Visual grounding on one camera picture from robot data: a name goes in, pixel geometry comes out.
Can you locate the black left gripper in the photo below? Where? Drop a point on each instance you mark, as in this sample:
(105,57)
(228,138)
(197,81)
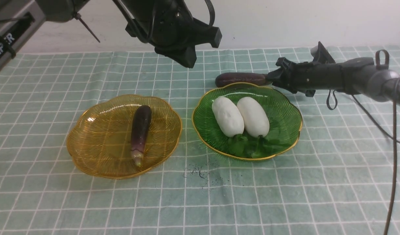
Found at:
(169,26)

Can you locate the green plastic plate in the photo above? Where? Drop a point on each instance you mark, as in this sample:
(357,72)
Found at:
(285,122)

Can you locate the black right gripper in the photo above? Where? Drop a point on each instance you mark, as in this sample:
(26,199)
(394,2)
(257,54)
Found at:
(323,73)

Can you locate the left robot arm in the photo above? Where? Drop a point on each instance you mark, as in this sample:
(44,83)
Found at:
(20,19)

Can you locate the dark purple eggplant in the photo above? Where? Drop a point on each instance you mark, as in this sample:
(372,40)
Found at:
(139,132)

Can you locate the white radish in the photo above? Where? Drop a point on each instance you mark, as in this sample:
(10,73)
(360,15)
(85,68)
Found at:
(257,125)
(231,124)

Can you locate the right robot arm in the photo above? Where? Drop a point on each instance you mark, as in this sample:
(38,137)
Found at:
(357,76)

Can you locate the amber plastic plate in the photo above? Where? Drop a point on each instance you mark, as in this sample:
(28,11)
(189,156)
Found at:
(100,142)

